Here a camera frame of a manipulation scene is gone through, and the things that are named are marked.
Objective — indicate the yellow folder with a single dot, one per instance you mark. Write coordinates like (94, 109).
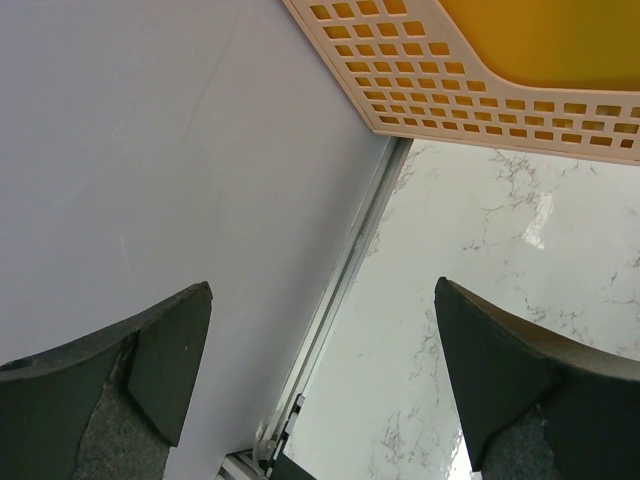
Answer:
(590, 45)

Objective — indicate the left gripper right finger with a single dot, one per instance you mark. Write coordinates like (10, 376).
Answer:
(534, 404)

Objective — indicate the orange mesh file holder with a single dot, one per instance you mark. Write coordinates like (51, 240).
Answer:
(410, 72)

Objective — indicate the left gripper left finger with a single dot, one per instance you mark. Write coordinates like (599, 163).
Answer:
(111, 404)

